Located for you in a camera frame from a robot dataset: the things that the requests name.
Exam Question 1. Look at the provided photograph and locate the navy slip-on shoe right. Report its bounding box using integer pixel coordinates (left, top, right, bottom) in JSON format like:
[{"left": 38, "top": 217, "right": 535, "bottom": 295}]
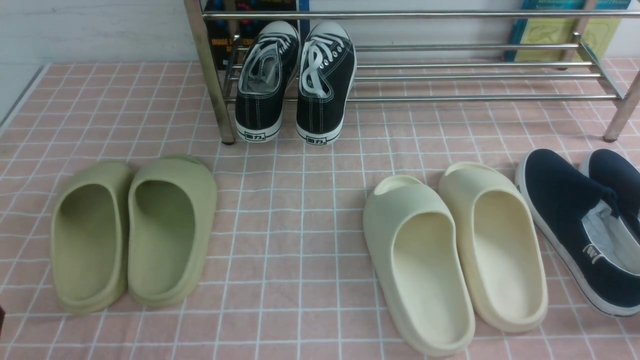
[{"left": 579, "top": 148, "right": 640, "bottom": 220}]

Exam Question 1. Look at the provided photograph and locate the navy slip-on shoe left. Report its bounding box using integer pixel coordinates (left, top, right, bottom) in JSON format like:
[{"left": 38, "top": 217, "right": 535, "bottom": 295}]
[{"left": 515, "top": 148, "right": 640, "bottom": 317}]

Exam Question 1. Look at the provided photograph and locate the cream slide sandal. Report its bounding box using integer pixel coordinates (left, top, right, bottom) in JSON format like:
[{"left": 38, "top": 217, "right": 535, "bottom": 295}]
[
  {"left": 438, "top": 161, "right": 548, "bottom": 333},
  {"left": 363, "top": 175, "right": 475, "bottom": 357}
]

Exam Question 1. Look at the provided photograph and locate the cream slide sandal right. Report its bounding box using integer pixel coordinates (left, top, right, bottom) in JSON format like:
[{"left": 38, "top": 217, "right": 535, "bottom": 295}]
[{"left": 438, "top": 161, "right": 548, "bottom": 333}]

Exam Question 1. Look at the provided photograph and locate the black canvas sneaker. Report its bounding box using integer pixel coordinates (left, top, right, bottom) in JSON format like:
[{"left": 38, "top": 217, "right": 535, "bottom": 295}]
[
  {"left": 235, "top": 21, "right": 301, "bottom": 143},
  {"left": 296, "top": 21, "right": 357, "bottom": 146}
]

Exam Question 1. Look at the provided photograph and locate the green slide sandal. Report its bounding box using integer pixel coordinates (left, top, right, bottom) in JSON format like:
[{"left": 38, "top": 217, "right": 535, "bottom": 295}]
[
  {"left": 50, "top": 160, "right": 133, "bottom": 315},
  {"left": 128, "top": 153, "right": 218, "bottom": 308}
]

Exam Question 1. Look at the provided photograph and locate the teal and yellow book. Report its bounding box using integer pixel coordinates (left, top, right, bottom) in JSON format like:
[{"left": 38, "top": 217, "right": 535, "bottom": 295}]
[{"left": 503, "top": 0, "right": 621, "bottom": 62}]

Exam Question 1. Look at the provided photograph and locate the green slide sandal left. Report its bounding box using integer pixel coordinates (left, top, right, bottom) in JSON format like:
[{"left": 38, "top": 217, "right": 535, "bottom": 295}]
[{"left": 50, "top": 160, "right": 133, "bottom": 315}]

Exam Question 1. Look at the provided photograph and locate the green slide sandal right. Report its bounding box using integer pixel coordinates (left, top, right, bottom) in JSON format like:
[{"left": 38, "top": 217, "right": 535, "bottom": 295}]
[{"left": 128, "top": 153, "right": 218, "bottom": 308}]

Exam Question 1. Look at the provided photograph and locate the black image processing book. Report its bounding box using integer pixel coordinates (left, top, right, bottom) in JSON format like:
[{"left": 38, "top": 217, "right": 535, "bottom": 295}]
[{"left": 206, "top": 0, "right": 310, "bottom": 70}]

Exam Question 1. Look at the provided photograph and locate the metal shoe rack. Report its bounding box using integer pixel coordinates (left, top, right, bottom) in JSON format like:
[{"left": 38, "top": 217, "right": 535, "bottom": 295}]
[{"left": 183, "top": 0, "right": 639, "bottom": 146}]

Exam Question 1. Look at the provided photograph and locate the cream slide sandal left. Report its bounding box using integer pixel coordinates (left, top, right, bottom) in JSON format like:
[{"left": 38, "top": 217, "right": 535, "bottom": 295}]
[{"left": 363, "top": 175, "right": 475, "bottom": 357}]

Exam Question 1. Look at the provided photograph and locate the navy slip-on shoe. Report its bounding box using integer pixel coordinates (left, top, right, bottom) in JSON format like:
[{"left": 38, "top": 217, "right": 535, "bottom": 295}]
[
  {"left": 579, "top": 148, "right": 640, "bottom": 220},
  {"left": 515, "top": 148, "right": 640, "bottom": 317}
]

